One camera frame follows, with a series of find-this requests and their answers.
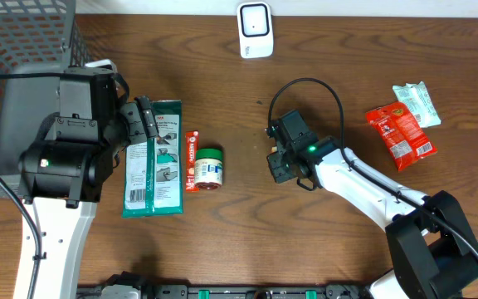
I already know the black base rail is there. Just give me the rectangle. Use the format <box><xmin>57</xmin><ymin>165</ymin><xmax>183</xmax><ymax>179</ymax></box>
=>
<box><xmin>76</xmin><ymin>272</ymin><xmax>372</xmax><ymax>299</ymax></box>

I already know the white barcode scanner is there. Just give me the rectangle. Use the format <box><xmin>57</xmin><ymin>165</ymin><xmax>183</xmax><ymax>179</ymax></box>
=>
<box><xmin>237</xmin><ymin>1</ymin><xmax>274</xmax><ymax>59</ymax></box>

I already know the green lid white jar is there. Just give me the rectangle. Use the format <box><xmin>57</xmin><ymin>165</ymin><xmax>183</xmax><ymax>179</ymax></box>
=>
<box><xmin>194</xmin><ymin>148</ymin><xmax>223</xmax><ymax>190</ymax></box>

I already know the mint green wipes pack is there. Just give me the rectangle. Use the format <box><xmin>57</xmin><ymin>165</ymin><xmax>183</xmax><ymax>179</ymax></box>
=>
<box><xmin>392</xmin><ymin>81</ymin><xmax>441</xmax><ymax>128</ymax></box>

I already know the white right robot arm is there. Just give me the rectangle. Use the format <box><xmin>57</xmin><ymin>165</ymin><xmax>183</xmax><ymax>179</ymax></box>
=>
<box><xmin>266</xmin><ymin>110</ymin><xmax>478</xmax><ymax>298</ymax></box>

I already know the green white gloves package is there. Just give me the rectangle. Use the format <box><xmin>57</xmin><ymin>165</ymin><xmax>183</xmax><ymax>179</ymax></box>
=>
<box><xmin>122</xmin><ymin>100</ymin><xmax>183</xmax><ymax>218</ymax></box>

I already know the red snack bag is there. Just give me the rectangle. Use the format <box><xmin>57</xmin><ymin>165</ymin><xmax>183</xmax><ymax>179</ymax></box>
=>
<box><xmin>365</xmin><ymin>102</ymin><xmax>437</xmax><ymax>171</ymax></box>

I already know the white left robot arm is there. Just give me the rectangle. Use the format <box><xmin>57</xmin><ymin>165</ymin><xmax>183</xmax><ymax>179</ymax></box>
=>
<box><xmin>13</xmin><ymin>64</ymin><xmax>159</xmax><ymax>298</ymax></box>

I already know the red Nescafe stick sachet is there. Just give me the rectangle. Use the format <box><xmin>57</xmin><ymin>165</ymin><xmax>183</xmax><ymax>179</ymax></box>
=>
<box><xmin>185</xmin><ymin>130</ymin><xmax>199</xmax><ymax>193</ymax></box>

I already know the grey plastic mesh basket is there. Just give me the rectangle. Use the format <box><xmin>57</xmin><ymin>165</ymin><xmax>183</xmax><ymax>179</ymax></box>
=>
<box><xmin>0</xmin><ymin>0</ymin><xmax>91</xmax><ymax>190</ymax></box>

